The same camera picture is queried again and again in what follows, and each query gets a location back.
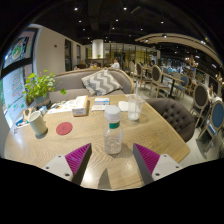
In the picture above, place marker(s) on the small blue and white box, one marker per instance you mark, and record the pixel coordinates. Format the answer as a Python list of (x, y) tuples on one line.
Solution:
[(43, 110)]

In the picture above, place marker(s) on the green potted plant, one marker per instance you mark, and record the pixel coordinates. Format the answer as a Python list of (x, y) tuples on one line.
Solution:
[(39, 86)]

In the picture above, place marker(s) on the white and tan cardboard box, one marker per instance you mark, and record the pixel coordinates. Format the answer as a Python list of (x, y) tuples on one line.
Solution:
[(80, 106)]

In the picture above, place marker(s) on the grey chevron cushion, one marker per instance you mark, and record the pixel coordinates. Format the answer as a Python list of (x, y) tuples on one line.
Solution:
[(101, 82)]

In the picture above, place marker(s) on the dark grey tufted armchair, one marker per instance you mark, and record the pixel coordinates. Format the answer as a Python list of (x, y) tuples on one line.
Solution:
[(173, 115)]

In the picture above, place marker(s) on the flat round red coaster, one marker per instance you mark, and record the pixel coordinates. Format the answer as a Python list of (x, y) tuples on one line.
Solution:
[(64, 128)]

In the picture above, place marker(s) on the framed wall poster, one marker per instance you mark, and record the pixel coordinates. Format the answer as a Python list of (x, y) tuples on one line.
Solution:
[(20, 48)]

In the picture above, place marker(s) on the person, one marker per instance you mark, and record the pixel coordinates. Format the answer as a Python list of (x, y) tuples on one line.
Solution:
[(95, 65), (115, 64)]

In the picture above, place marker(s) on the printed table menu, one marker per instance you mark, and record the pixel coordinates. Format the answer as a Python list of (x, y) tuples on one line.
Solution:
[(61, 106)]

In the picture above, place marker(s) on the group of ceiling lights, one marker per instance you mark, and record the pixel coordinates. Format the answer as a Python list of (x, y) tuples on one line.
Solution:
[(125, 8)]

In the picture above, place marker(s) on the blue and white card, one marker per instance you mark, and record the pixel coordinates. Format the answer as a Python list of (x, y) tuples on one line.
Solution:
[(19, 121)]

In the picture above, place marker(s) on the white mug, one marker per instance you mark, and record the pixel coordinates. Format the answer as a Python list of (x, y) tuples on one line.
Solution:
[(37, 124)]

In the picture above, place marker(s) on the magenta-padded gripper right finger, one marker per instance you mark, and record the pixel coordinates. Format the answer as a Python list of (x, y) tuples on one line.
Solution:
[(148, 159)]

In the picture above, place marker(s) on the group of round-backed chairs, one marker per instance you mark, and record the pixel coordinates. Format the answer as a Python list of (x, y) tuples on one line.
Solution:
[(156, 76)]

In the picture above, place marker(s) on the grey curved sofa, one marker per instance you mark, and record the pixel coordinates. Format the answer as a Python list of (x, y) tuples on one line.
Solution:
[(66, 81)]

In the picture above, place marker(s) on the blue and white leaflet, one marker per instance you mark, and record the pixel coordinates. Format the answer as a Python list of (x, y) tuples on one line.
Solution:
[(101, 101)]

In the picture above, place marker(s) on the clear plastic cup with straw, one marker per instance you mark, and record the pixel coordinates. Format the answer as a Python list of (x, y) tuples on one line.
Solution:
[(135, 108)]

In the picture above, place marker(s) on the clear bottle with white cap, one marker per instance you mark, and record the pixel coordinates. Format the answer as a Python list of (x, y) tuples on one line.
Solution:
[(112, 140)]

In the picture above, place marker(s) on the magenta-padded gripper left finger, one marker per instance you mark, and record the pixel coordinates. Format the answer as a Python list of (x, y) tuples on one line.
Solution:
[(77, 159)]

